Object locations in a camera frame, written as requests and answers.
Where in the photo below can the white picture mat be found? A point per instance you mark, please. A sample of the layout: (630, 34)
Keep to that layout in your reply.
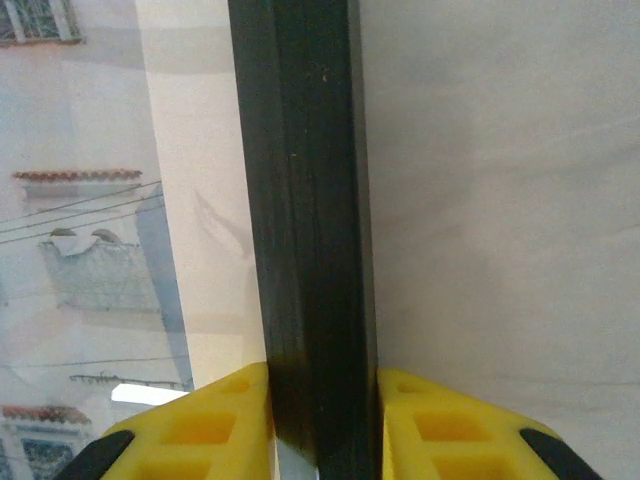
(210, 200)

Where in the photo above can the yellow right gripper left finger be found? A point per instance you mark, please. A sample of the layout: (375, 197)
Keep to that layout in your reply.
(200, 440)

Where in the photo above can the blue and white street photo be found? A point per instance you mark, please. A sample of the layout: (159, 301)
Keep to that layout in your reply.
(85, 250)

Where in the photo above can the black picture frame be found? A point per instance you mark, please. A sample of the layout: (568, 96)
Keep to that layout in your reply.
(310, 200)

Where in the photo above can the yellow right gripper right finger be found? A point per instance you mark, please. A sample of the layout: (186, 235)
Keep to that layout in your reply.
(450, 440)

